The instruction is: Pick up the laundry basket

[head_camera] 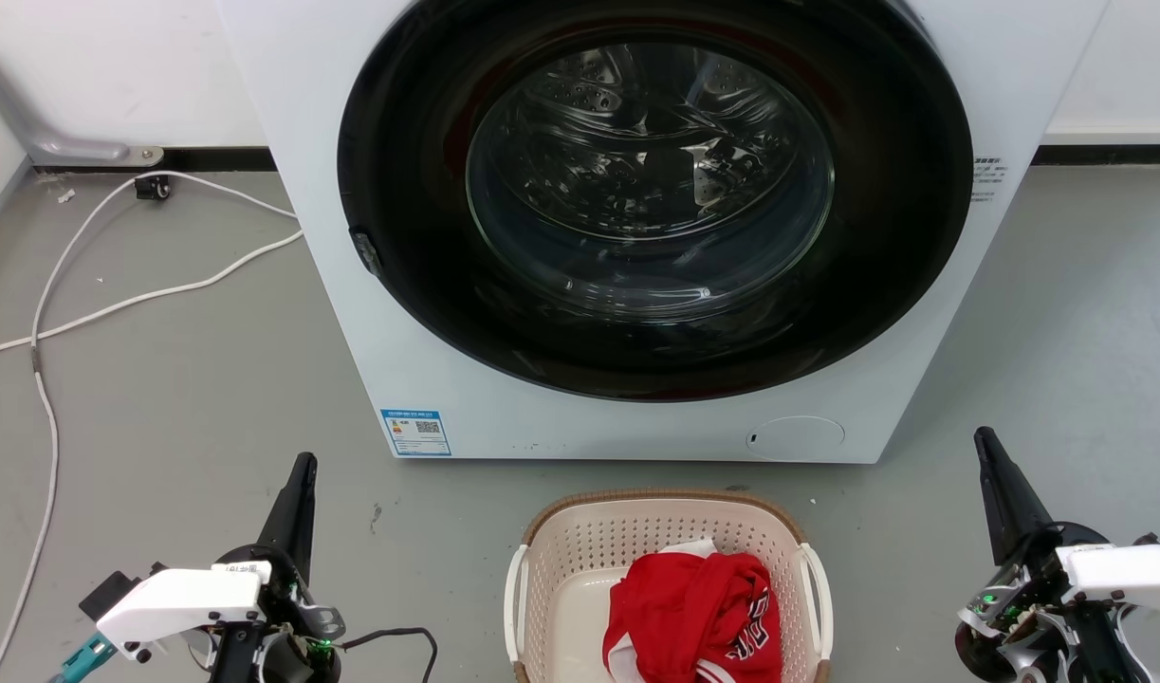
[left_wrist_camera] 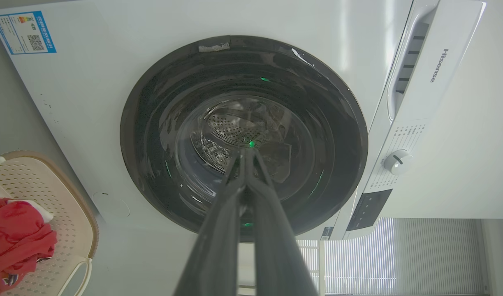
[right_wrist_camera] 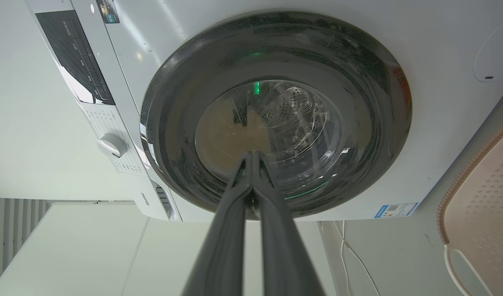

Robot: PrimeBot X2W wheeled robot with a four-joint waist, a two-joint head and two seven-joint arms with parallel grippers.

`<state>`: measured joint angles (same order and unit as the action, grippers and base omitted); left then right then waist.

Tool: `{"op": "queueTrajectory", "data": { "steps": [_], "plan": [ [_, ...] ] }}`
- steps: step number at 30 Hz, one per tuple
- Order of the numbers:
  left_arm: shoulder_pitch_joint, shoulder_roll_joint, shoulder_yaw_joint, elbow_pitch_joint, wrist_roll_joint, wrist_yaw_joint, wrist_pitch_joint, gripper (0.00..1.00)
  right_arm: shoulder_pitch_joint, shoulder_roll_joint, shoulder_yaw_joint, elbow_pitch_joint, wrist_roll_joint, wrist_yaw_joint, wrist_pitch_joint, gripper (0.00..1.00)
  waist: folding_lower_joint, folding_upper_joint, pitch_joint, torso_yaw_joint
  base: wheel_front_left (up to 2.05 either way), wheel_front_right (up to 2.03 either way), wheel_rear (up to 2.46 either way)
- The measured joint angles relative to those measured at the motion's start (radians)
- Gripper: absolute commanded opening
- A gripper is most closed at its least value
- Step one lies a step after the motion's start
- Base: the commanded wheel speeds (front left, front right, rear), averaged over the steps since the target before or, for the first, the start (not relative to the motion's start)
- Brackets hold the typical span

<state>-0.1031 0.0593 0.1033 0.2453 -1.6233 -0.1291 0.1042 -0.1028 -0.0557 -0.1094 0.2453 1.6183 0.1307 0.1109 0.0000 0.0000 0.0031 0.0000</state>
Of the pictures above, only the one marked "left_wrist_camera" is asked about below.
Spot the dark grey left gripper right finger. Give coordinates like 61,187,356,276
246,148,318,296

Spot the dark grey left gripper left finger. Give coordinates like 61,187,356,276
173,149,248,296

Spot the cream perforated laundry basket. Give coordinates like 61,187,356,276
0,151,100,296

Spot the round dark washing machine door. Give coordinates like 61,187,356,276
120,35,369,243

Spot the white washing machine dial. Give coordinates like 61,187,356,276
383,149,414,176

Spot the white Hisense washing machine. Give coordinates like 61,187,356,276
0,0,487,296

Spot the grey tape piece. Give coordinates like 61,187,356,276
198,42,230,53

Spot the red garment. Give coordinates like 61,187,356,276
0,190,58,293

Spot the blue energy label sticker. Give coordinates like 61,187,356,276
0,11,57,55

